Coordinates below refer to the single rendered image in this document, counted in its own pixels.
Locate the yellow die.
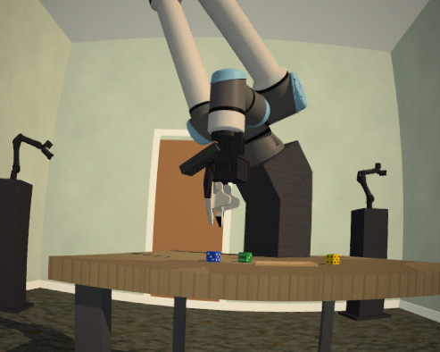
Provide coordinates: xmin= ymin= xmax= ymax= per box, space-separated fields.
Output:
xmin=326 ymin=254 xmax=340 ymax=264

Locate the blue die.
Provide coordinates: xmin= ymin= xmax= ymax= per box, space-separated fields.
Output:
xmin=206 ymin=251 xmax=220 ymax=262

